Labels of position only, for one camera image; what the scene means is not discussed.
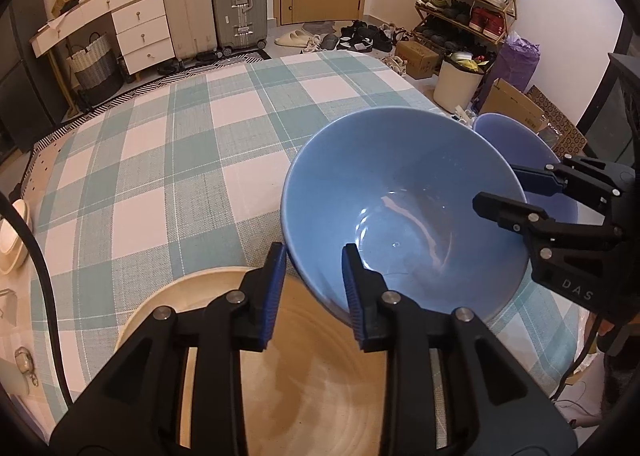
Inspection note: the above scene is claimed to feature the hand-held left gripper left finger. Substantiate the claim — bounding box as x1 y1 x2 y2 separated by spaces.
50 242 288 456

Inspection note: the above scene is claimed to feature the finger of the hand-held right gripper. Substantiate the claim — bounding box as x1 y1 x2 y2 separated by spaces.
510 156 631 217
472 192 626 257

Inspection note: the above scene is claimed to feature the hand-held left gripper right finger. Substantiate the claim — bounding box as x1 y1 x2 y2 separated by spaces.
341 243 578 456

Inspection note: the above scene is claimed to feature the blue bowl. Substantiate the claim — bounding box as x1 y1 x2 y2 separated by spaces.
471 112 581 237
280 107 532 331

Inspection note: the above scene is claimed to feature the cream round plate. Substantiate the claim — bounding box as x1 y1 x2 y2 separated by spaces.
114 266 441 456

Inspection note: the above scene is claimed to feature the patterned cardboard sheet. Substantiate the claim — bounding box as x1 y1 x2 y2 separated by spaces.
525 86 589 157

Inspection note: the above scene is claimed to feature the flattened cardboard box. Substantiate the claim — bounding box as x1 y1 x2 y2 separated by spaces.
479 78 552 135

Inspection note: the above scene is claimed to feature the person's dark clothing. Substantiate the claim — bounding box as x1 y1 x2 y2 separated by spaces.
597 333 640 419

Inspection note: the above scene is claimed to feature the dark side cabinet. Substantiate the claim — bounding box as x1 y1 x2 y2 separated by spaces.
582 53 640 163

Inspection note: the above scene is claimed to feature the purple bag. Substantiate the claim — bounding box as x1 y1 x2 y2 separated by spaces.
495 33 542 92

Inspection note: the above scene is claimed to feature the white trash bin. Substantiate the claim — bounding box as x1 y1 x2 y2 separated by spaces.
432 52 489 113

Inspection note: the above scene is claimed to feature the teal white checked tablecloth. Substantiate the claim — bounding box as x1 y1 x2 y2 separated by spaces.
27 52 588 456

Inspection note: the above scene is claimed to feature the brown cardboard box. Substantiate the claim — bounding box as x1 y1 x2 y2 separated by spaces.
395 40 442 80

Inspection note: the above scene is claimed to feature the metal shoe rack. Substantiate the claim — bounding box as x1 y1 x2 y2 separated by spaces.
412 0 523 64

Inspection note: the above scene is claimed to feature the pile of dark sandals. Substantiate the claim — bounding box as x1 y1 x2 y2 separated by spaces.
337 20 402 54

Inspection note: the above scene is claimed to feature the grey floor mat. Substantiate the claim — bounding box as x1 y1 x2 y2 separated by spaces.
302 19 339 37

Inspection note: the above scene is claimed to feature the white bottle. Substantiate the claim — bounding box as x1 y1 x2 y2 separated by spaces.
0 346 37 398

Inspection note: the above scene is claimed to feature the woven grey basket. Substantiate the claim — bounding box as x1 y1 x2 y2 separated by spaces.
67 30 126 107

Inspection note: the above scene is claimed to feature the white vanity dresser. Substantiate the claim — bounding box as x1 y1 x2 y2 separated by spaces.
30 0 177 77

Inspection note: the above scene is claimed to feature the beige suitcase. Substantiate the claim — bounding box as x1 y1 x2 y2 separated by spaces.
159 0 222 62

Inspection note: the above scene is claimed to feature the silver suitcase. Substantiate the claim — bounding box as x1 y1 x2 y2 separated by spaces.
209 0 269 57

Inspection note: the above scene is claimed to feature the dark glass cabinet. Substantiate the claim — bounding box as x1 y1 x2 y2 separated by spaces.
0 0 62 153

